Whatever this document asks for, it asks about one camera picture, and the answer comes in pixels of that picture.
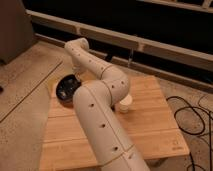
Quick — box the dark ceramic bowl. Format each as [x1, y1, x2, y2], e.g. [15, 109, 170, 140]
[56, 74, 82, 103]

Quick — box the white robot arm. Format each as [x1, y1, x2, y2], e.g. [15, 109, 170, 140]
[64, 38, 150, 171]

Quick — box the white paper cup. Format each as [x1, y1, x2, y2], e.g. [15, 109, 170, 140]
[118, 94, 133, 113]

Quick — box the grey cabinet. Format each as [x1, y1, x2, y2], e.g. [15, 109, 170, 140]
[0, 0, 36, 64]

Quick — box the wooden cutting board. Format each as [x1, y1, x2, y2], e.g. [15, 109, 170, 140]
[39, 76, 189, 171]

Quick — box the black cable on floor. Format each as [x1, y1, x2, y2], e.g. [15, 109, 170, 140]
[165, 94, 213, 171]

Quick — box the white metal rail frame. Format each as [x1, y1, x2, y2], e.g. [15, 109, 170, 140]
[23, 0, 213, 72]

